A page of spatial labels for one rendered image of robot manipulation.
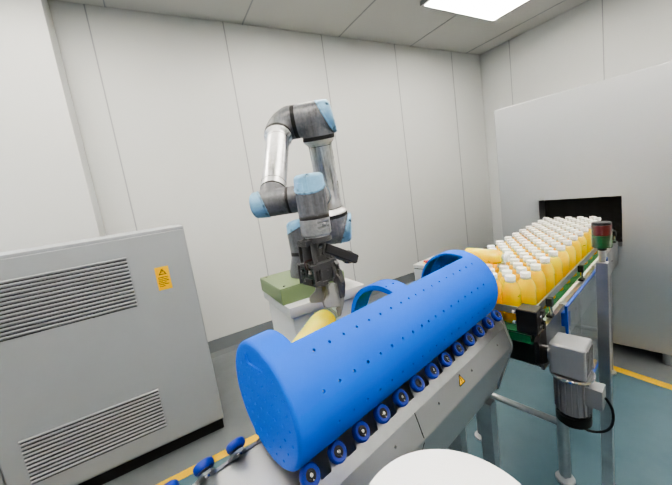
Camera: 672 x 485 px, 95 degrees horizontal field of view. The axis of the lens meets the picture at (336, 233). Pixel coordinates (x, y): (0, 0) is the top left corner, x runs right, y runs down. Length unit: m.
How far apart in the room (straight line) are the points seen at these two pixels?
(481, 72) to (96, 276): 5.91
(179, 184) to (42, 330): 1.73
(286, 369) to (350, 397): 0.16
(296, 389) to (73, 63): 3.44
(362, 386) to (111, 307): 1.77
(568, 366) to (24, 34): 3.84
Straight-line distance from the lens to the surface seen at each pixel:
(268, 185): 0.89
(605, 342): 1.72
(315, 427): 0.70
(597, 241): 1.57
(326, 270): 0.76
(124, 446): 2.60
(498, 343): 1.37
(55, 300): 2.29
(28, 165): 3.29
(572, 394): 1.54
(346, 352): 0.73
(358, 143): 4.26
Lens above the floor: 1.53
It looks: 8 degrees down
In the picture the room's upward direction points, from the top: 8 degrees counter-clockwise
